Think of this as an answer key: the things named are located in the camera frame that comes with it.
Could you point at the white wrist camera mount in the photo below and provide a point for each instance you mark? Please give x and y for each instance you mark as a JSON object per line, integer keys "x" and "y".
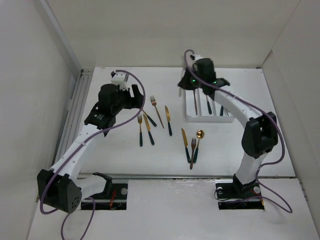
{"x": 120, "y": 79}
{"x": 195, "y": 57}

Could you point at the gold spoon green handle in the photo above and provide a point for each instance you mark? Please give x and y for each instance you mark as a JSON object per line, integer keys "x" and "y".
{"x": 200, "y": 135}
{"x": 221, "y": 113}

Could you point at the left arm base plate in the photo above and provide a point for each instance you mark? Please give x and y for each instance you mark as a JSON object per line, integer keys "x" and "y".
{"x": 113, "y": 197}

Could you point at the dark copper fork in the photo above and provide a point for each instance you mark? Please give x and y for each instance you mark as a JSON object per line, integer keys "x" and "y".
{"x": 193, "y": 147}

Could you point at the gold fork green handle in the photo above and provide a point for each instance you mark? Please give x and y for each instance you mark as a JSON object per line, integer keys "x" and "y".
{"x": 150, "y": 119}
{"x": 208, "y": 105}
{"x": 139, "y": 118}

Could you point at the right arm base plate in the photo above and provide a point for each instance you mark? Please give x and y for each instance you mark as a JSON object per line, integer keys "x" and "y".
{"x": 230, "y": 199}

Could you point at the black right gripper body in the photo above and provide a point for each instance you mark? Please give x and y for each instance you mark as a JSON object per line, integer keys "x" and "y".
{"x": 190, "y": 82}

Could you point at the gold knife green handle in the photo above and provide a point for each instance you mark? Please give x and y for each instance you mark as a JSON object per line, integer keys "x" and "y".
{"x": 148, "y": 129}
{"x": 168, "y": 120}
{"x": 185, "y": 141}

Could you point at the aluminium rail frame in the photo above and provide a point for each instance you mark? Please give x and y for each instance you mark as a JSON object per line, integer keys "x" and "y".
{"x": 220, "y": 151}

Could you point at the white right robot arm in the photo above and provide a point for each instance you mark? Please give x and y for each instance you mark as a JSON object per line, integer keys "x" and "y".
{"x": 261, "y": 132}

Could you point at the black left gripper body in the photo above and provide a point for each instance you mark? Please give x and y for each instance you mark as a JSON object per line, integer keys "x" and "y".
{"x": 125, "y": 100}

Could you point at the white divided cutlery tray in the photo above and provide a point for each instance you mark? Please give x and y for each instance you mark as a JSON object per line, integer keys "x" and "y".
{"x": 199, "y": 108}

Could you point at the copper knife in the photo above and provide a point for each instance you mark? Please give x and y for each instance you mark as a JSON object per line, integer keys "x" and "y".
{"x": 195, "y": 102}

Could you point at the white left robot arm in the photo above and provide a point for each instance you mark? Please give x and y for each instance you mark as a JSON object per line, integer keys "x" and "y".
{"x": 59, "y": 187}

